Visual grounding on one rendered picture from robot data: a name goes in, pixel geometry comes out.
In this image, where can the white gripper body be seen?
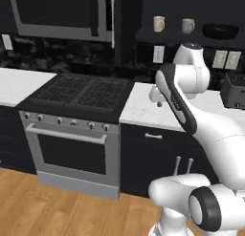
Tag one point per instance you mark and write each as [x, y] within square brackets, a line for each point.
[155, 94]

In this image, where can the open dark wall cabinet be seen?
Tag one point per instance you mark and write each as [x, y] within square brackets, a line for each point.
[191, 4]

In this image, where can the dark drawer front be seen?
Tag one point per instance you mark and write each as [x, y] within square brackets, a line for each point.
[134, 136]

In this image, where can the cream mug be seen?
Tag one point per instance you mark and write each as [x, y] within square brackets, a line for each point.
[158, 24]

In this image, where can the oven door with black window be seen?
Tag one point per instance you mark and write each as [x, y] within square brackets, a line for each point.
[70, 155]

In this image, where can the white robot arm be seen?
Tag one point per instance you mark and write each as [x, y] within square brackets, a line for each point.
[220, 141]

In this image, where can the silver oven knob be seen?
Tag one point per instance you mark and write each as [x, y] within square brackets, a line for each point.
[91, 125]
[27, 115]
[105, 127]
[40, 118]
[59, 120]

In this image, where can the pale grey mug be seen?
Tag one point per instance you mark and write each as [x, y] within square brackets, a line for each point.
[187, 26]

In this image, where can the dark cupboard door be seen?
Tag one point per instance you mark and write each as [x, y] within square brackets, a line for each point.
[143, 169]

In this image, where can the black bowl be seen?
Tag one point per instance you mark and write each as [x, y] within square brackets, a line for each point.
[220, 31]

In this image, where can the silver oven bottom drawer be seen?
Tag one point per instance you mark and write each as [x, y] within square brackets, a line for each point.
[78, 185]

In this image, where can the silver microwave oven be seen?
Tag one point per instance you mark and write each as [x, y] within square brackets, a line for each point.
[57, 13]

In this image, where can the black toaster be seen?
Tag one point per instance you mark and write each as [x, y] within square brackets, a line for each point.
[234, 90]

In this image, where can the dark base cupboard run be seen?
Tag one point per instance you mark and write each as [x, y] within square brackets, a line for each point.
[16, 141]

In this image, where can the white wall socket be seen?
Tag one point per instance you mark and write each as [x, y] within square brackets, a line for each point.
[219, 59]
[233, 60]
[7, 42]
[158, 54]

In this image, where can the black gas hob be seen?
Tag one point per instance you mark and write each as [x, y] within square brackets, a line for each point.
[79, 93]

